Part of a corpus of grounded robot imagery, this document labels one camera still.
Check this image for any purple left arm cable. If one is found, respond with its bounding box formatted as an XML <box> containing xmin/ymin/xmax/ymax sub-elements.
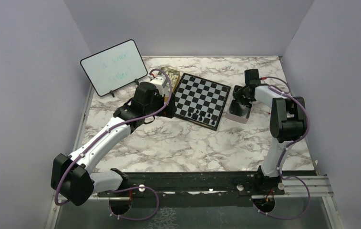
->
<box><xmin>54</xmin><ymin>68</ymin><xmax>173</xmax><ymax>221</ymax></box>

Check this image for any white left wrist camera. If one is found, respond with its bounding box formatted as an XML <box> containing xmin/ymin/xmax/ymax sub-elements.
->
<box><xmin>150</xmin><ymin>76</ymin><xmax>170</xmax><ymax>96</ymax></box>

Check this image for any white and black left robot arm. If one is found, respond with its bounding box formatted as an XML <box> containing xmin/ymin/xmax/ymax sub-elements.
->
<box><xmin>51</xmin><ymin>81</ymin><xmax>175</xmax><ymax>206</ymax></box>

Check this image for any pile of black chess pieces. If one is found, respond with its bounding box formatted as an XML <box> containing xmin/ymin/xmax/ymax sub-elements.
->
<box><xmin>233</xmin><ymin>89</ymin><xmax>250</xmax><ymax>106</ymax></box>

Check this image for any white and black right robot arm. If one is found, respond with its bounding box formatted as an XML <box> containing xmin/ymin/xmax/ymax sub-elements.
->
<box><xmin>228</xmin><ymin>69</ymin><xmax>308</xmax><ymax>194</ymax></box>

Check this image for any black mounting rail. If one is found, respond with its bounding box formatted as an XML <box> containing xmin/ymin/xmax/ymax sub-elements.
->
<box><xmin>92</xmin><ymin>170</ymin><xmax>332</xmax><ymax>208</ymax></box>

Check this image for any pile of white chess pieces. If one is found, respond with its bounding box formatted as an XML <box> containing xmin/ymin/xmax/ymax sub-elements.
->
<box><xmin>168</xmin><ymin>72</ymin><xmax>179</xmax><ymax>86</ymax></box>

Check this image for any black and silver chessboard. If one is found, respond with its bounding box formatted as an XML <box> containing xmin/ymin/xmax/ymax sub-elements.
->
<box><xmin>175</xmin><ymin>73</ymin><xmax>231</xmax><ymax>131</ymax></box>

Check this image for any pink tin box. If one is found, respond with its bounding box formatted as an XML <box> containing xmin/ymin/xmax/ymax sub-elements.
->
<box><xmin>225</xmin><ymin>98</ymin><xmax>252</xmax><ymax>124</ymax></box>

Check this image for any small whiteboard with stand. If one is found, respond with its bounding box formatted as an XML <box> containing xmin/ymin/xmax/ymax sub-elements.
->
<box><xmin>80</xmin><ymin>39</ymin><xmax>148</xmax><ymax>97</ymax></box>

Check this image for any black chess rook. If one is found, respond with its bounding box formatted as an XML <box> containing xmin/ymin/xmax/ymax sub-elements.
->
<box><xmin>191</xmin><ymin>113</ymin><xmax>198</xmax><ymax>120</ymax></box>

